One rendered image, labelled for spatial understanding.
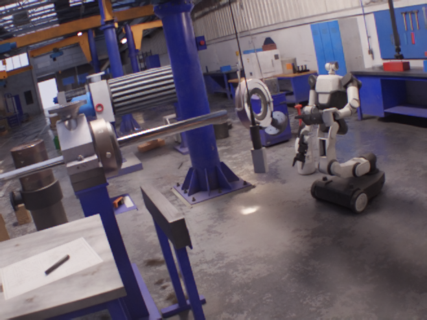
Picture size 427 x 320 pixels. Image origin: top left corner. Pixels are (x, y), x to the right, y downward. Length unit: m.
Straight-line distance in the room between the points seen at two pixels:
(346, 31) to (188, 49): 3.82
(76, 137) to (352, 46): 5.80
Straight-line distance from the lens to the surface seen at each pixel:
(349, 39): 7.13
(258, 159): 1.86
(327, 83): 3.15
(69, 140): 2.18
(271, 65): 9.19
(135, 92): 5.90
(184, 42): 4.02
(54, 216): 3.82
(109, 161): 2.25
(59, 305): 1.28
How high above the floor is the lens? 1.52
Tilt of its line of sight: 15 degrees down
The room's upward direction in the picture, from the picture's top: 12 degrees counter-clockwise
